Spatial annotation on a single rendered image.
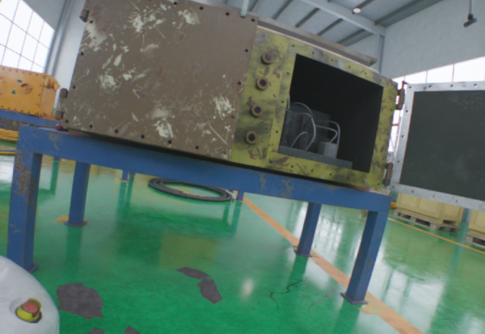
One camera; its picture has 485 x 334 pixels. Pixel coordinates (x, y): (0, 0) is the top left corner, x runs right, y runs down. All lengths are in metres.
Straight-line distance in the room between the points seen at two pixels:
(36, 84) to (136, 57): 3.30
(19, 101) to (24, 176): 3.14
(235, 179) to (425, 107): 0.98
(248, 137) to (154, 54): 0.48
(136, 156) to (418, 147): 1.27
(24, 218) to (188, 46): 0.96
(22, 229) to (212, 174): 0.84
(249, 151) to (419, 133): 0.84
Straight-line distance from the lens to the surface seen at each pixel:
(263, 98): 1.09
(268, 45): 1.16
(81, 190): 1.88
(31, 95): 4.25
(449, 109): 1.41
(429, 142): 1.39
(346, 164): 1.28
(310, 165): 1.17
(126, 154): 1.07
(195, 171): 1.06
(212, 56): 0.99
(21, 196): 1.26
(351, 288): 1.65
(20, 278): 0.65
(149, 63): 1.00
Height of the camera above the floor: 0.69
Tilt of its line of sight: 1 degrees down
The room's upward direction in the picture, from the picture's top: 12 degrees clockwise
